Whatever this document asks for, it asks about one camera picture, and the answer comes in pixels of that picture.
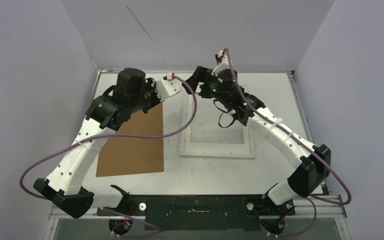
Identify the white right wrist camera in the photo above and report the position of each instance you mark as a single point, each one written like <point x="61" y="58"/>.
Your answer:
<point x="224" y="67"/>

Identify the aluminium front rail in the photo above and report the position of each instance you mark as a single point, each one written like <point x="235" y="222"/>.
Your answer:
<point x="324" y="207"/>

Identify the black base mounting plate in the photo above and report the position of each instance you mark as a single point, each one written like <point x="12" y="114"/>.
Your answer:
<point x="195" y="222"/>

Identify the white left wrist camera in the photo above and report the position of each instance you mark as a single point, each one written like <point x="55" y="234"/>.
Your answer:
<point x="167" y="87"/>

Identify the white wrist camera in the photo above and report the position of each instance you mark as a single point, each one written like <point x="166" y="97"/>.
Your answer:
<point x="224" y="67"/>
<point x="167" y="87"/>

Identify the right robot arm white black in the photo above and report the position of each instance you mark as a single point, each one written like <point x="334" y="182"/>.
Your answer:
<point x="310" y="162"/>

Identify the white picture frame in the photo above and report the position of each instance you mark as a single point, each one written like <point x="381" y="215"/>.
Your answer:
<point x="218" y="154"/>

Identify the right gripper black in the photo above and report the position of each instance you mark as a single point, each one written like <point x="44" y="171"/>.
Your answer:
<point x="203" y="81"/>

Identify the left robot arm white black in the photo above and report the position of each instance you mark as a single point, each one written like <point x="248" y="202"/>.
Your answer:
<point x="132" y="92"/>

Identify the white brown backing board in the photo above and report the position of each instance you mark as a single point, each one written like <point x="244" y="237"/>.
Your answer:
<point x="129" y="155"/>

